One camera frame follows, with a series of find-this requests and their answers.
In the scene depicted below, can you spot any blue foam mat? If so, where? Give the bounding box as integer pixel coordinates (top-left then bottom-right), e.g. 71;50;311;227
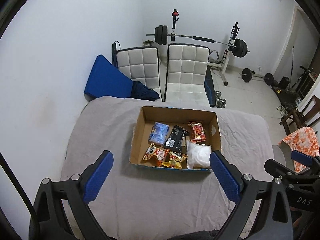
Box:
84;55;133;99

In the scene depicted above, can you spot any blue white tissue pack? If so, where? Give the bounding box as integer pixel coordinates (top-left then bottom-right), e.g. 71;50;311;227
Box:
149;122;169;145

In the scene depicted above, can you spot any dark blue garment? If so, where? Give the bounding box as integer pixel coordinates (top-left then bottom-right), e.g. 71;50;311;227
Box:
130;81;160;101

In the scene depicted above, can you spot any black snack packet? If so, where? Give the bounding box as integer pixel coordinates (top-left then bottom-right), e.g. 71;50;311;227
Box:
163;125;190;153

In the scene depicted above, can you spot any barbell on floor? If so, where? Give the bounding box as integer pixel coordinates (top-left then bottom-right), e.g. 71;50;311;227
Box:
240;68;274;86

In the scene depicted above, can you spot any dark fleece clothing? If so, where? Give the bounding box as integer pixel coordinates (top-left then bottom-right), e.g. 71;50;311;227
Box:
168;230;219;240

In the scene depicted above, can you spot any grey table cloth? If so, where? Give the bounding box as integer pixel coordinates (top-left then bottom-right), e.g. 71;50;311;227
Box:
61;96;274;239

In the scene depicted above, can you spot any chrome dumbbell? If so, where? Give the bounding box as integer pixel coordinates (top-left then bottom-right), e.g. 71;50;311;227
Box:
215;90;226;108

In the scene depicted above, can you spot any brown wooden chair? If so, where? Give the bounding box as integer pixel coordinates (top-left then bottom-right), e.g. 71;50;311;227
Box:
280;95;319;135

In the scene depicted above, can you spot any yellow snack bag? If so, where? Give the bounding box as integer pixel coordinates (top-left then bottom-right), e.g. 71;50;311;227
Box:
161;151;187;170

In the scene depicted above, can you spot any orange white cloth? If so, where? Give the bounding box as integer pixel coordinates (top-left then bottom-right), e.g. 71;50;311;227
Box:
281;127;319;157

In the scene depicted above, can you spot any white plastic bag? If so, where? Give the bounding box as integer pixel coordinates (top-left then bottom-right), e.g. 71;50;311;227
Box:
186;141;212;170

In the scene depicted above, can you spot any red snack packet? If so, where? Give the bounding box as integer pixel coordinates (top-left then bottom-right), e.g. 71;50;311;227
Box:
188;122;206;143

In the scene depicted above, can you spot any white padded chair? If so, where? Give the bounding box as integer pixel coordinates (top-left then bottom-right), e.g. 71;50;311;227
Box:
112;41;163;101
164;43;210;107

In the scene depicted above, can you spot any left white padded chair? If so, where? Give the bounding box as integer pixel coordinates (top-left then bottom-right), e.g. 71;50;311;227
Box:
112;41;163;101

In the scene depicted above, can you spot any barbell on rack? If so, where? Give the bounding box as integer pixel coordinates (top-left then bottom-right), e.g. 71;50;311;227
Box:
147;25;250;58

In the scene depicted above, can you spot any right white padded chair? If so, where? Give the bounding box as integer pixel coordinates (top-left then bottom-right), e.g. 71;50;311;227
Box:
164;43;210;107

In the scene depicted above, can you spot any orange snack bag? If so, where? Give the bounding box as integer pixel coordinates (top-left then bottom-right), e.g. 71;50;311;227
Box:
142;143;169;167

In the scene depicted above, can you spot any open cardboard box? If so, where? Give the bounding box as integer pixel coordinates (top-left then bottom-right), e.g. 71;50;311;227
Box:
129;106;221;172

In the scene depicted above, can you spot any blue black weight bench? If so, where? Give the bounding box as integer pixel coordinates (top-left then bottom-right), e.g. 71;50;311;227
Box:
204;67;216;107

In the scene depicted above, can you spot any grey chair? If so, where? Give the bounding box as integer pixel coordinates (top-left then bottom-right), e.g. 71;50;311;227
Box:
272;141;295;172

